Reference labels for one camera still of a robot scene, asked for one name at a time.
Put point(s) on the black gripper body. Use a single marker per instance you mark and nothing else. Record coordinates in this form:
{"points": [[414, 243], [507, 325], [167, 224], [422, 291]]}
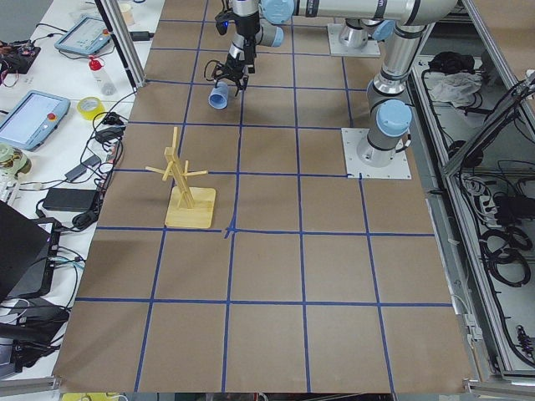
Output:
{"points": [[232, 66]]}

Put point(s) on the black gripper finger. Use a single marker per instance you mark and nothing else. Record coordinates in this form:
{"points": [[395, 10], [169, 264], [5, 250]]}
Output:
{"points": [[241, 85], [218, 76]]}

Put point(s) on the light blue plastic cup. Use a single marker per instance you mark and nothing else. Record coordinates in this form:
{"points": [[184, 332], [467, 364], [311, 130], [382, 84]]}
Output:
{"points": [[218, 96]]}

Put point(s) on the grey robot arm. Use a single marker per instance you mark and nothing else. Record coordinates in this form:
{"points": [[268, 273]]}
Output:
{"points": [[254, 20], [390, 116]]}

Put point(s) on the wooden cup rack stand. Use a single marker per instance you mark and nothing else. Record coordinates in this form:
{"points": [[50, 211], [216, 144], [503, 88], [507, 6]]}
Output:
{"points": [[189, 207]]}

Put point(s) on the red cap squeeze bottle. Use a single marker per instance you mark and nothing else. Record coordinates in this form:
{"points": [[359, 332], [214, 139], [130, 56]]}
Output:
{"points": [[101, 76]]}

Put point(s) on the yellow tape roll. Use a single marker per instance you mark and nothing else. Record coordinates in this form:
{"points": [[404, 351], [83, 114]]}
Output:
{"points": [[90, 107]]}

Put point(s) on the black power adapter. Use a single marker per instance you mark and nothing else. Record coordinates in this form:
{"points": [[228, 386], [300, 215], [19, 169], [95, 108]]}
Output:
{"points": [[72, 200]]}

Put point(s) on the blue teach pendant tablet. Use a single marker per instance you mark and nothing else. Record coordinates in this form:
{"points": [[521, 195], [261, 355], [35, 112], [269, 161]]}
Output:
{"points": [[33, 119]]}

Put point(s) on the white crumpled cloth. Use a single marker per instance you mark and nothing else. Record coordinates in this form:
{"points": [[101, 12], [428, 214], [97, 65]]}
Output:
{"points": [[458, 89]]}

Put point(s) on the green glass jar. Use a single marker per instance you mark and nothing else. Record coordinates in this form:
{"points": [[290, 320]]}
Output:
{"points": [[13, 162]]}

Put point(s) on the black laptop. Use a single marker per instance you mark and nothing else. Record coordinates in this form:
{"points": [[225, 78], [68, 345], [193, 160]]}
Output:
{"points": [[27, 250]]}

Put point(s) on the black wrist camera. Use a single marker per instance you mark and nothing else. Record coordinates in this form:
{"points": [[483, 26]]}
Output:
{"points": [[222, 19]]}

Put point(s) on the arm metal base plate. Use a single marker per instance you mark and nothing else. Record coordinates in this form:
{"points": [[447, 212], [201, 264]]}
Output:
{"points": [[349, 42], [363, 161]]}

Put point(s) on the aluminium frame post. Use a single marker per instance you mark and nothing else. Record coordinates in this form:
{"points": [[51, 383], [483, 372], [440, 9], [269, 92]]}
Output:
{"points": [[110, 12]]}

